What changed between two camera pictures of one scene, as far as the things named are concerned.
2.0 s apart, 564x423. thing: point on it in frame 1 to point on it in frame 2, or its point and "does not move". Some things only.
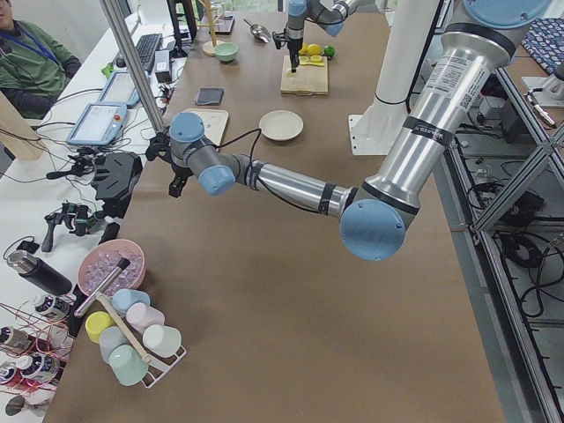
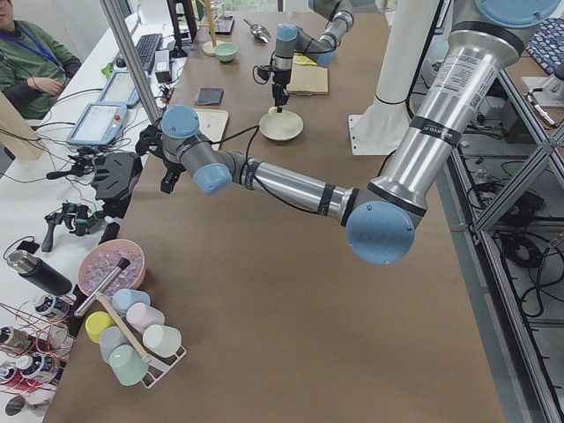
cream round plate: (281, 125) does not move
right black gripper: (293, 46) to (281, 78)
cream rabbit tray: (214, 122) does not move
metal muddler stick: (92, 299) does not move
